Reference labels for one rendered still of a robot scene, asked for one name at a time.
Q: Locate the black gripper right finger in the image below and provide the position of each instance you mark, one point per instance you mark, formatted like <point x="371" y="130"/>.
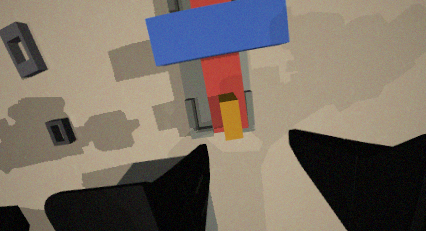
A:
<point x="370" y="187"/>

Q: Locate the blue bar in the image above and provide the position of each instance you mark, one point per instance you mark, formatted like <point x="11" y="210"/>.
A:
<point x="217" y="29"/>

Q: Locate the red block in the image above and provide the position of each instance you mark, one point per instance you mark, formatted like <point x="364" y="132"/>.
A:
<point x="222" y="74"/>

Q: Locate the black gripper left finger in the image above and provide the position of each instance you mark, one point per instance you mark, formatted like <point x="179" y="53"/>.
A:
<point x="176" y="201"/>

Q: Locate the yellow rectangular block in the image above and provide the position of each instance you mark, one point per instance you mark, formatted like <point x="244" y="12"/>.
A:
<point x="231" y="118"/>

